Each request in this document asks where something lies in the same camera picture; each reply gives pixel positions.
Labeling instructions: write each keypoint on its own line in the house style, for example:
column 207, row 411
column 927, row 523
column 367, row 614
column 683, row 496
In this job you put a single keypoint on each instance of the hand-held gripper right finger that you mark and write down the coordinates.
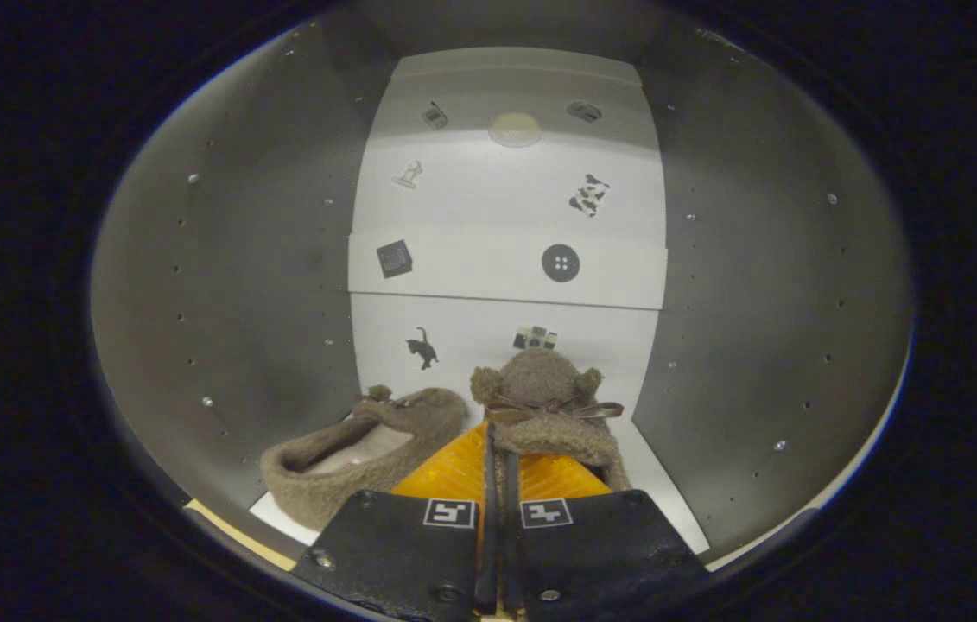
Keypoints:
column 511, row 553

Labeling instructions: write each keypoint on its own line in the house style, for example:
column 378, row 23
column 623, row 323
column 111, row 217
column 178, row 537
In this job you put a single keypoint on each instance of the dark grey shoe cabinet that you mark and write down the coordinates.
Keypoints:
column 220, row 302

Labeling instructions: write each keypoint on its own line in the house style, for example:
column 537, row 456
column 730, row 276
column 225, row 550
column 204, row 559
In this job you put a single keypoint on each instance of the brown fuzzy shoe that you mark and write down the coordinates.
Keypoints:
column 544, row 380
column 315, row 497

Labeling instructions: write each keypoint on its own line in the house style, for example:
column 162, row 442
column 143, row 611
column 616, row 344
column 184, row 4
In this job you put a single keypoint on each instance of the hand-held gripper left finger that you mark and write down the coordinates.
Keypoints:
column 485, row 553

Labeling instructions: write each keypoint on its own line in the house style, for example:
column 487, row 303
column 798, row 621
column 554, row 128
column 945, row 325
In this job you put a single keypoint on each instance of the white cabinet shelf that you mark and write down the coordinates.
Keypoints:
column 669, row 510

